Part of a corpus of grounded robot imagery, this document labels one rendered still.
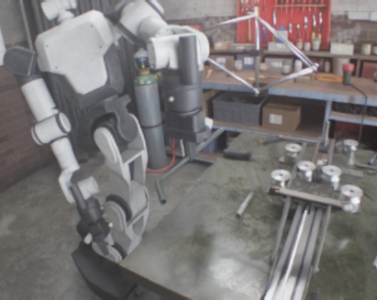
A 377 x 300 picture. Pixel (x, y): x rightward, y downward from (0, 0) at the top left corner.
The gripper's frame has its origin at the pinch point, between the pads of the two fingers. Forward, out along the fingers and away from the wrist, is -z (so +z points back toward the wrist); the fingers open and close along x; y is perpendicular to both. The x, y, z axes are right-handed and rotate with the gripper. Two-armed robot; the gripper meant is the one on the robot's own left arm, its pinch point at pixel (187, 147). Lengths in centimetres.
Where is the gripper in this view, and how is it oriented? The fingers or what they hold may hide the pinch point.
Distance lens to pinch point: 67.2
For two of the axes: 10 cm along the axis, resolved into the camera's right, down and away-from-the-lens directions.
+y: 5.5, -4.2, 7.2
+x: 8.3, 2.0, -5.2
